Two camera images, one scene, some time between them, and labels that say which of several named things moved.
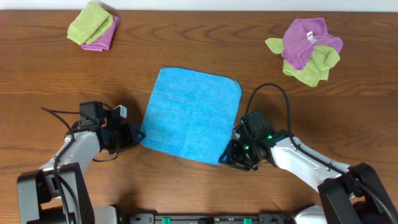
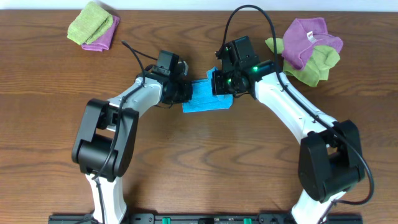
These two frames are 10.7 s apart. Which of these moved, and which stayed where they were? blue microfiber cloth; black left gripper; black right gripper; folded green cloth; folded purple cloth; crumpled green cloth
Moved: black left gripper; black right gripper; blue microfiber cloth
Stayed: folded purple cloth; folded green cloth; crumpled green cloth
